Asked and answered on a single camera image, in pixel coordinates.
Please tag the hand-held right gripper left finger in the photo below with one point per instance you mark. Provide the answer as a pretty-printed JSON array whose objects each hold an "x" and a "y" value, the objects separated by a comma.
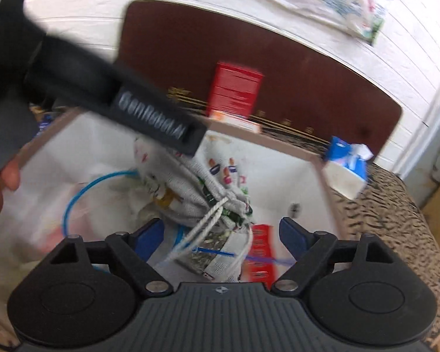
[{"x": 148, "y": 238}]

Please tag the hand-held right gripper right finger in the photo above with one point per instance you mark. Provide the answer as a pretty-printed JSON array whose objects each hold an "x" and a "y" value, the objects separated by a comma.
[{"x": 291, "y": 236}]

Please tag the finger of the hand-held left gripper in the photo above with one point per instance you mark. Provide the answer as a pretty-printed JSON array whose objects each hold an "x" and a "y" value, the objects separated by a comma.
[{"x": 157, "y": 117}]

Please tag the white storage container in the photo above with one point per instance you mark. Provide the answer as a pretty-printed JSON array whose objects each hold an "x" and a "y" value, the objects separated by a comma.
[{"x": 289, "y": 176}]

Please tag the person's left hand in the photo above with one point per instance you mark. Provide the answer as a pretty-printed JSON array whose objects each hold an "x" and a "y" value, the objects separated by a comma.
[{"x": 9, "y": 178}]

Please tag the red snack packet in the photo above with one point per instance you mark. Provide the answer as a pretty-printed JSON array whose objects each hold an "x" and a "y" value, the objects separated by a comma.
[{"x": 262, "y": 249}]

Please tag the small white orange box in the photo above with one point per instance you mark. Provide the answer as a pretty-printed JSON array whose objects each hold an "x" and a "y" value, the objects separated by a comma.
[{"x": 238, "y": 121}]

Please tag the red upright box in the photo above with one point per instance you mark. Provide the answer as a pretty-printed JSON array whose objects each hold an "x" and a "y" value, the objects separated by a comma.
[{"x": 236, "y": 88}]

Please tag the blue tissue pack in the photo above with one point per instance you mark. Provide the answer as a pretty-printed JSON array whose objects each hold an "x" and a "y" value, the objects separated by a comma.
[{"x": 346, "y": 165}]

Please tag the dark wooden headboard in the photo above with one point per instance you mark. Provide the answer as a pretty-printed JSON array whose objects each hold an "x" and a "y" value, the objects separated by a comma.
[{"x": 212, "y": 40}]

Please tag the leopard printed blanket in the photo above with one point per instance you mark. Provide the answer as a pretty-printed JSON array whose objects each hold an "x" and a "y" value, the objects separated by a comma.
[{"x": 399, "y": 234}]

